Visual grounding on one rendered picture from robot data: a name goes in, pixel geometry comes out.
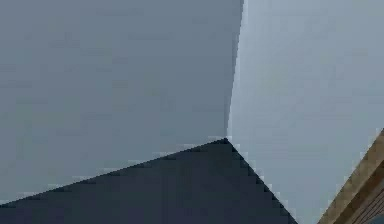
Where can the brown wooden door frame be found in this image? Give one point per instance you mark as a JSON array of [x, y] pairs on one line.
[[363, 186]]

